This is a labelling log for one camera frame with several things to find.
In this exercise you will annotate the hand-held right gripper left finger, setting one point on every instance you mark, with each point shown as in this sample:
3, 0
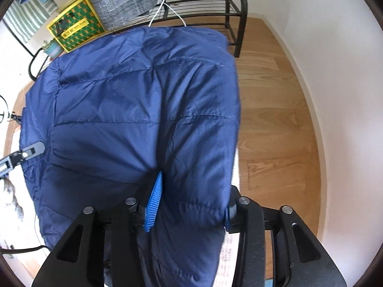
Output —
154, 203

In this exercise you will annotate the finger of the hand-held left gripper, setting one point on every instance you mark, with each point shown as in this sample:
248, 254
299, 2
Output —
30, 151

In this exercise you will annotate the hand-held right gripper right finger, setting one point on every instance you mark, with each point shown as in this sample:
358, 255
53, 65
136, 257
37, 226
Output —
229, 215

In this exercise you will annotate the navy puffer jacket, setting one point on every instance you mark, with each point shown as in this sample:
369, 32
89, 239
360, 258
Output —
134, 119

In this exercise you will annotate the person's left hand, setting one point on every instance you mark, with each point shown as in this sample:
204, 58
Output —
10, 197

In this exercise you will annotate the pink plaid blanket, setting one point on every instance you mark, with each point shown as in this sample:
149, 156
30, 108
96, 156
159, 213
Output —
229, 254

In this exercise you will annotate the white bed sheet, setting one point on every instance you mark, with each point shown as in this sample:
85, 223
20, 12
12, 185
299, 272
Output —
236, 167

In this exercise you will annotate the small potted plant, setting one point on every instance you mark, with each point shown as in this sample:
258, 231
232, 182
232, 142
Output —
51, 49

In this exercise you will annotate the green white striped cloth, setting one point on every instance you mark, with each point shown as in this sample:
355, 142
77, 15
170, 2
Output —
25, 21

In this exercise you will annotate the yellow green patterned box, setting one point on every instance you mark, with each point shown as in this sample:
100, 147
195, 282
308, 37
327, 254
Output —
74, 25

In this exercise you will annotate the grey plaid garment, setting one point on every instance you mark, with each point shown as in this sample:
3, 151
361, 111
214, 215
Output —
119, 0

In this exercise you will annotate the black metal rack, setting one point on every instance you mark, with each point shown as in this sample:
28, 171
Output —
236, 12

